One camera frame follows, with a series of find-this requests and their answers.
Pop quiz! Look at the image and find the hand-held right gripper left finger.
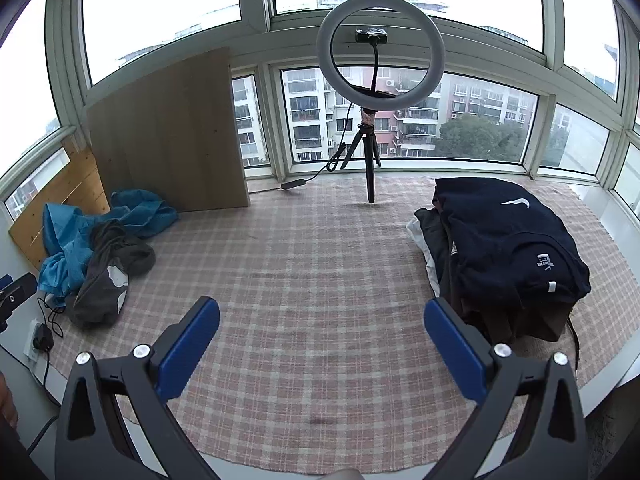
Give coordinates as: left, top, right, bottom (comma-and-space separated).
54, 296, 221, 480

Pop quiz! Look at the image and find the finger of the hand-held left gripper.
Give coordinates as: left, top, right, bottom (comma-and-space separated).
0, 272, 38, 333

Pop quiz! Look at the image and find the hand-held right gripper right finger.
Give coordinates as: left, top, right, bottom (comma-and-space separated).
423, 297, 591, 480

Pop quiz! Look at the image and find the grey daisy print t-shirt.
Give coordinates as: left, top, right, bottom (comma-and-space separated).
65, 220, 157, 330

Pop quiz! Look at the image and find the white power strip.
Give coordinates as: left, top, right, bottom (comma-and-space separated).
25, 320, 43, 361

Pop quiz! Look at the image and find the blue cloth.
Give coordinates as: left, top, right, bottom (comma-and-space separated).
37, 189, 179, 308

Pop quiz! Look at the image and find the white garment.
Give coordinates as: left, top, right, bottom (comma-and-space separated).
406, 217, 441, 298

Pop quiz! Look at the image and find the dark grey garment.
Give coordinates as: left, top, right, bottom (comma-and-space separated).
414, 207, 461, 311

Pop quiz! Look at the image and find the slatted wooden board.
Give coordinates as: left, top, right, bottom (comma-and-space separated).
9, 132, 111, 271

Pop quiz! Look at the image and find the navy sweatshirt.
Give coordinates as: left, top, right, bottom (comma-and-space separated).
432, 177, 592, 311

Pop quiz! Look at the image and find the pink plaid blanket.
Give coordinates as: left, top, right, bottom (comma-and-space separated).
47, 172, 628, 476

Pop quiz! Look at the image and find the large wooden board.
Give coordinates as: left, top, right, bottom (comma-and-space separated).
86, 47, 251, 213

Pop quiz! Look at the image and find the black webcam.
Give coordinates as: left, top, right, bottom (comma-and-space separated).
355, 27, 389, 46

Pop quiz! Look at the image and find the black charger with cable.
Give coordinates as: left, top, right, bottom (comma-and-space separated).
31, 295, 66, 408

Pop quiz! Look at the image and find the black strap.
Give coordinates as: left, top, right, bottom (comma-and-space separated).
567, 317, 582, 386

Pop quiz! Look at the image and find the black ring light cable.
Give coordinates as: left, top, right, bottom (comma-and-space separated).
280, 102, 356, 192

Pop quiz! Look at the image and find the white ring light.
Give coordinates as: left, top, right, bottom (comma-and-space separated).
316, 0, 446, 111

